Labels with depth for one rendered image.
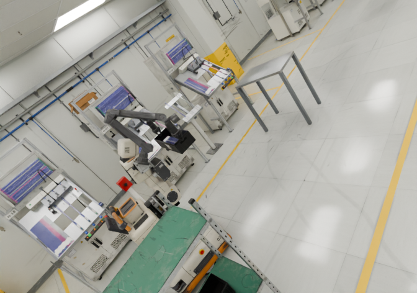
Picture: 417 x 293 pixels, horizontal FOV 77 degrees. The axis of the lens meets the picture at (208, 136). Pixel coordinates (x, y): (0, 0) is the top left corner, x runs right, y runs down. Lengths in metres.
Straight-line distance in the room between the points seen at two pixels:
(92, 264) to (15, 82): 3.18
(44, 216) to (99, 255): 0.84
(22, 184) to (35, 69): 2.36
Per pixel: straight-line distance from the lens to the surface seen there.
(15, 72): 5.48
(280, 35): 7.43
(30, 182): 3.81
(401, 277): 2.06
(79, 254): 3.90
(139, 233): 2.28
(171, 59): 4.58
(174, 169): 4.17
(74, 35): 5.82
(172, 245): 1.56
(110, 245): 3.97
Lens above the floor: 1.80
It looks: 22 degrees down
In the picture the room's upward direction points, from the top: 38 degrees counter-clockwise
